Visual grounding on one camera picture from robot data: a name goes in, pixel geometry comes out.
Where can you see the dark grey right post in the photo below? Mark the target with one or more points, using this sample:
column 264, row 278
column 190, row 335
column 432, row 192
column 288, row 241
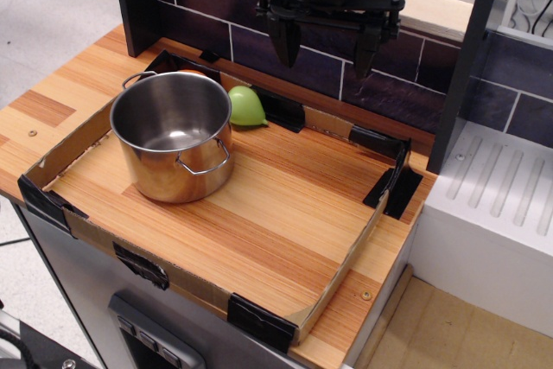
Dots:
column 454, row 113

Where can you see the stainless steel pot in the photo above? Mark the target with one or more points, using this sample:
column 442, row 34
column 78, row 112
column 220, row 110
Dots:
column 175, row 133

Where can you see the green plastic pear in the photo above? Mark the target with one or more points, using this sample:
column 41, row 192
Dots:
column 247, row 109

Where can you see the black device bottom left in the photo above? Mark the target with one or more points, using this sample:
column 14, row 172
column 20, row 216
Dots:
column 22, row 346

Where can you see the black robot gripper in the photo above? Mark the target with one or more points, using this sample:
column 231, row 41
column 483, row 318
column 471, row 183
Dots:
column 376, row 21

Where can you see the white sink drainboard unit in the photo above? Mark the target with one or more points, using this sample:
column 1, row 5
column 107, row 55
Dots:
column 485, row 232

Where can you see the grey oven control panel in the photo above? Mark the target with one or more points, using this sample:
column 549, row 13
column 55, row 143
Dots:
column 148, row 344

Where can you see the orange toy fruit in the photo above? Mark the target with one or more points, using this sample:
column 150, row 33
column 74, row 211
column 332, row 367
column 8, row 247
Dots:
column 191, row 71

